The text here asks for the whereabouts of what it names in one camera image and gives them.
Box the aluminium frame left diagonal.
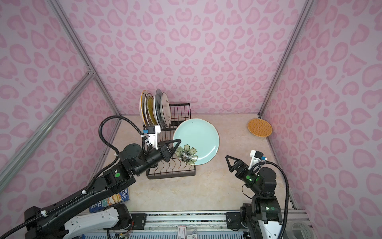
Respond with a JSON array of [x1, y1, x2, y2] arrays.
[[1, 71, 94, 192]]

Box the orange woven tray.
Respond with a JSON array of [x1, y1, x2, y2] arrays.
[[247, 119, 273, 137]]

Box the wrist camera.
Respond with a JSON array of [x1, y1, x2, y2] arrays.
[[143, 125, 161, 149], [249, 150, 267, 169]]

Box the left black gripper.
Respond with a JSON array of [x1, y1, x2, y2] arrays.
[[135, 137, 181, 177]]

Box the grey blue plate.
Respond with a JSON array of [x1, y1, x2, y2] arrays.
[[153, 89, 165, 127]]

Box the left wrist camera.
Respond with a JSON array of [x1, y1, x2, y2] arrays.
[[143, 125, 161, 149]]

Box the aluminium frame left post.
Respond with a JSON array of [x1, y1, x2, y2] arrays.
[[46, 0, 121, 115]]

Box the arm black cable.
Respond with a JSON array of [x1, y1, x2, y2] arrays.
[[250, 161, 290, 239], [0, 115, 148, 239]]

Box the white plate small drawings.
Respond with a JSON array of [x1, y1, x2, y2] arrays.
[[162, 93, 171, 127]]

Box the star plate yellow rim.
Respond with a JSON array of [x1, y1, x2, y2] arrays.
[[139, 90, 148, 127]]

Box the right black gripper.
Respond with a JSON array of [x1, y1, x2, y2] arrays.
[[225, 156, 263, 196]]

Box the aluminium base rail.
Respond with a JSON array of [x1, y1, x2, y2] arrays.
[[55, 209, 311, 239]]

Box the green woven bamboo tray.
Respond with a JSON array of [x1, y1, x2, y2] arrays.
[[148, 95, 158, 125]]

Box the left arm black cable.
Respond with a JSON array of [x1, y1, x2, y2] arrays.
[[0, 115, 148, 239]]

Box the white plate orange sunburst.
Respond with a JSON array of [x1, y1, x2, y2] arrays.
[[144, 93, 153, 126]]

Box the white tape roll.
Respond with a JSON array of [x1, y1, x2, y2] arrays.
[[285, 222, 314, 239]]

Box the pale blue flower plate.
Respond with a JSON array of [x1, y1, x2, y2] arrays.
[[173, 119, 220, 166]]

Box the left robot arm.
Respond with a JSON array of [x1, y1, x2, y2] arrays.
[[24, 139, 181, 239]]

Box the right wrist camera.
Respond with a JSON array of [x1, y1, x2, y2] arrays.
[[249, 150, 267, 169]]

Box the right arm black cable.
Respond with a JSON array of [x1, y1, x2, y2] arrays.
[[250, 161, 290, 239]]

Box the aluminium frame right post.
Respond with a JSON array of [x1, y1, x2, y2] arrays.
[[258, 0, 316, 119]]

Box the aluminium frame post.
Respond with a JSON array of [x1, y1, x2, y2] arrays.
[[258, 0, 316, 119], [46, 0, 121, 115]]

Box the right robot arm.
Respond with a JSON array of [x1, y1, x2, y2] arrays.
[[225, 155, 287, 239]]

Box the black wire dish rack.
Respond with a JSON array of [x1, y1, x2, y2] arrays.
[[143, 103, 197, 180]]

